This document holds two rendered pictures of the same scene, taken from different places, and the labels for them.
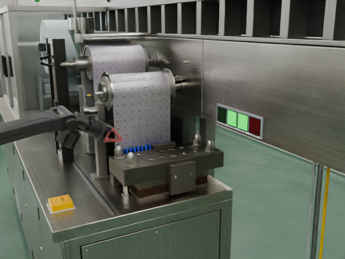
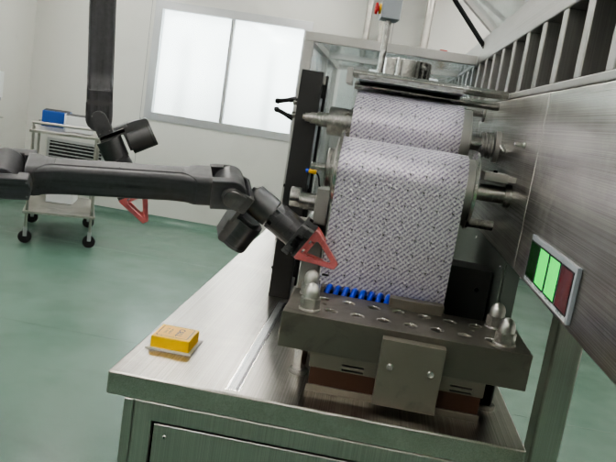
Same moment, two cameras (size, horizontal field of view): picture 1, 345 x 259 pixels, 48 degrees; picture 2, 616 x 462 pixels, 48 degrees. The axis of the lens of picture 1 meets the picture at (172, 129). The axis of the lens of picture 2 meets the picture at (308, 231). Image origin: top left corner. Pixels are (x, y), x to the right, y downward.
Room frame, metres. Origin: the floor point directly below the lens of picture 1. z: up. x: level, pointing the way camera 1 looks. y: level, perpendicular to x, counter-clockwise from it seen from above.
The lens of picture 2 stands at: (0.31, -0.43, 1.35)
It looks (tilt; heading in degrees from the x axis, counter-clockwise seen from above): 10 degrees down; 32
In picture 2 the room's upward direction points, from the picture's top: 9 degrees clockwise
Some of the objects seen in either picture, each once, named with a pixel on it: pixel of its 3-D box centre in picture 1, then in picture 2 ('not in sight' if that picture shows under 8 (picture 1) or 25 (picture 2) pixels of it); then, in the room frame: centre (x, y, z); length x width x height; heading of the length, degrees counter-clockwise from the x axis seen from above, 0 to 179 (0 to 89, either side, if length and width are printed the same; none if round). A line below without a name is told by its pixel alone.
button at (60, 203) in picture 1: (60, 203); (175, 338); (1.21, 0.38, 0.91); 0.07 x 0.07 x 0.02; 27
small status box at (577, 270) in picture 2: (237, 119); (548, 274); (1.26, -0.22, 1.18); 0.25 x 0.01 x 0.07; 27
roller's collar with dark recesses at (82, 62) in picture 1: (81, 63); (341, 122); (1.67, 0.38, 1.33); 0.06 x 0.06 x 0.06; 27
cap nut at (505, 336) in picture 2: (210, 145); (506, 331); (1.40, -0.14, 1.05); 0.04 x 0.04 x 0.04
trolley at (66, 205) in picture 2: not in sight; (63, 175); (4.03, 4.37, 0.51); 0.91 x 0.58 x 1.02; 51
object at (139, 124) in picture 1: (142, 126); (388, 254); (1.46, 0.11, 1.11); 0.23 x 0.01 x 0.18; 117
